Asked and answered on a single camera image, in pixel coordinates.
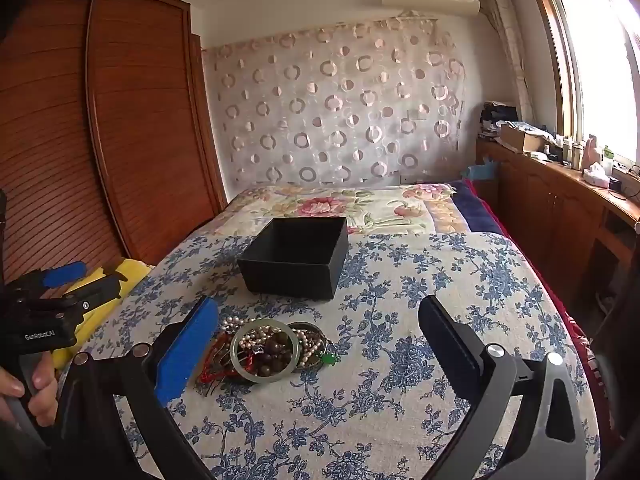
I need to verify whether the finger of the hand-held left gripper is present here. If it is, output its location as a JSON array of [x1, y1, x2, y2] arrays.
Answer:
[[20, 260, 87, 293], [50, 269, 129, 323]]

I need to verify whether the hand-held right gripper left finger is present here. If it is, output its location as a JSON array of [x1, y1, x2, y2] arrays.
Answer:
[[47, 295, 221, 480]]

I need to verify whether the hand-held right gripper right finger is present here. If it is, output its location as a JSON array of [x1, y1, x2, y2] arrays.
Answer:
[[418, 295, 603, 480]]

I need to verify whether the red string bracelet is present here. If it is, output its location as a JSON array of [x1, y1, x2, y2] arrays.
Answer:
[[195, 330, 251, 397]]

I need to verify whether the pale green jade bangle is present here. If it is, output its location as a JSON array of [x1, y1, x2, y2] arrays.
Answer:
[[230, 319, 300, 385]]

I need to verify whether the dark wooden bead bracelet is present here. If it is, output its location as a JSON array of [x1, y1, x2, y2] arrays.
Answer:
[[252, 332, 297, 378]]

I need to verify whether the pearl necklace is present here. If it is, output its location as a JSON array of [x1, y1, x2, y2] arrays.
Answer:
[[220, 314, 326, 367]]

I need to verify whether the round metal tin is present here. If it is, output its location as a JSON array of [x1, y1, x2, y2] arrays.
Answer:
[[287, 322, 334, 374]]

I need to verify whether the black square box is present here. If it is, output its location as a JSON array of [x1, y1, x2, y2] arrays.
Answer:
[[236, 216, 350, 302]]

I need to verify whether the person's left hand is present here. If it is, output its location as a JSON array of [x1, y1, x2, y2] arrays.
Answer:
[[0, 355, 59, 428]]

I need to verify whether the yellow plush toy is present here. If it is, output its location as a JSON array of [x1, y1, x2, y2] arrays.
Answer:
[[52, 259, 153, 368]]

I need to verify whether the blue floral cloth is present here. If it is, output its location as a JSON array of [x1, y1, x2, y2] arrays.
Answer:
[[75, 232, 602, 480]]

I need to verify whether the navy blanket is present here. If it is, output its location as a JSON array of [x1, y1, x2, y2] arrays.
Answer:
[[452, 179, 506, 236]]

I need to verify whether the red blanket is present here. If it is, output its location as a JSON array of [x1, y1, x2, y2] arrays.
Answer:
[[462, 177, 608, 441]]

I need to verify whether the brown wooden wardrobe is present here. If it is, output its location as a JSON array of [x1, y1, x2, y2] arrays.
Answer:
[[0, 0, 228, 356]]

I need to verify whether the long wooden cabinet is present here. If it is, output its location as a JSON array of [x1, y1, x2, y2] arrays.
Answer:
[[475, 137, 640, 311]]

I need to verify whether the light blue plastic bag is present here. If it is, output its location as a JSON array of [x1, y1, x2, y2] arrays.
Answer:
[[467, 157, 499, 181]]

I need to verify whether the pink floral quilt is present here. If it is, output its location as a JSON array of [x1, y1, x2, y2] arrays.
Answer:
[[212, 183, 501, 239]]

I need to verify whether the cardboard box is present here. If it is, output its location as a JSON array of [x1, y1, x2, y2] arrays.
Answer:
[[500, 122, 551, 154]]

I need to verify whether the white tissue box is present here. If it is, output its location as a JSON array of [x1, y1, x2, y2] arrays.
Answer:
[[582, 162, 611, 189]]

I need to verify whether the pink bottle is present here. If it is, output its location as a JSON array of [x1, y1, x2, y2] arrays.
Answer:
[[582, 135, 601, 171]]

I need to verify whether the beige window curtain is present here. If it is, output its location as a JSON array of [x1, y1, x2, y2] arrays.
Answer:
[[477, 0, 533, 121]]

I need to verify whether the wooden framed window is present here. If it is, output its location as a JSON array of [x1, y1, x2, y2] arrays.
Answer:
[[525, 0, 640, 171]]

